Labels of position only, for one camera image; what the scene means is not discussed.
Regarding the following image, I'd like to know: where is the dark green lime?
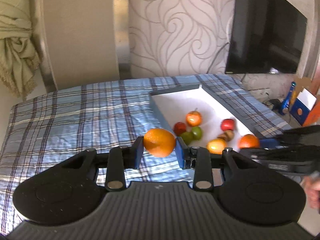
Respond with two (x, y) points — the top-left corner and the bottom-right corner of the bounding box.
(180, 132), (194, 146)

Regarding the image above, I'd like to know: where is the small orange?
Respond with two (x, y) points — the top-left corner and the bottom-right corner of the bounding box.
(238, 134), (260, 148)

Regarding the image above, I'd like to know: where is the large red apple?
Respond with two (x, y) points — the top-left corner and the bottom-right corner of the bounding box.
(173, 122), (187, 137)

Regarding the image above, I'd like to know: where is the blue bottle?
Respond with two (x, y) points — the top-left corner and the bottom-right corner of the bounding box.
(278, 81), (296, 115)

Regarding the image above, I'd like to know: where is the yellow-orange orange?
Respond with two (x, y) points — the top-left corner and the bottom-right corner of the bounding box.
(143, 128), (176, 158)

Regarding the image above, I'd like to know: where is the small tan round fruit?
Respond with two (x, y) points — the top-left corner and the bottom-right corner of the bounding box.
(217, 133), (228, 141)

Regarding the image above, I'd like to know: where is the dimpled orange tangerine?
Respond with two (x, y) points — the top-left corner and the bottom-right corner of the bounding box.
(206, 138), (228, 154)

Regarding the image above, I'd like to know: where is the black monitor cable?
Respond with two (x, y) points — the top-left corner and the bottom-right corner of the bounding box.
(207, 42), (230, 75)

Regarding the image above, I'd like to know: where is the black flat screen monitor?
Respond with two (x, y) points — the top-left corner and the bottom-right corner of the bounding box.
(225, 0), (308, 74)

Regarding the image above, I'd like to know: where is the tangerine with green stem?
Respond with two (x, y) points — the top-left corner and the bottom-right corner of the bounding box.
(185, 109), (202, 127)

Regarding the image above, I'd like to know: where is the brown round fruit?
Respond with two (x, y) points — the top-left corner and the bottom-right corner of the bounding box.
(224, 129), (234, 141)

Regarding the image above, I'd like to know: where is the grey box white inside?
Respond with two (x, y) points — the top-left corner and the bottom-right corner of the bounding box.
(150, 84), (266, 151)

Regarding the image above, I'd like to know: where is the green apple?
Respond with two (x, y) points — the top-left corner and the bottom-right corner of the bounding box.
(191, 126), (202, 140)

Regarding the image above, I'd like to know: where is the beige fringed curtain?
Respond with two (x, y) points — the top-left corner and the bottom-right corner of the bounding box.
(1, 0), (40, 100)

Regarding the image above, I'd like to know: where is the small red apple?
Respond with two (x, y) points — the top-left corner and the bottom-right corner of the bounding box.
(220, 119), (235, 131)

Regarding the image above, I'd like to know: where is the blue plaid tablecloth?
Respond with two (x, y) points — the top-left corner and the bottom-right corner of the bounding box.
(1, 74), (290, 235)

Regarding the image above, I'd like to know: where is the person's right hand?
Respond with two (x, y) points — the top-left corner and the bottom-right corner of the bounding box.
(301, 171), (320, 211)

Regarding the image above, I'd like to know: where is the orange white cardboard box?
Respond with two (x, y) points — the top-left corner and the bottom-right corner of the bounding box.
(290, 76), (319, 126)

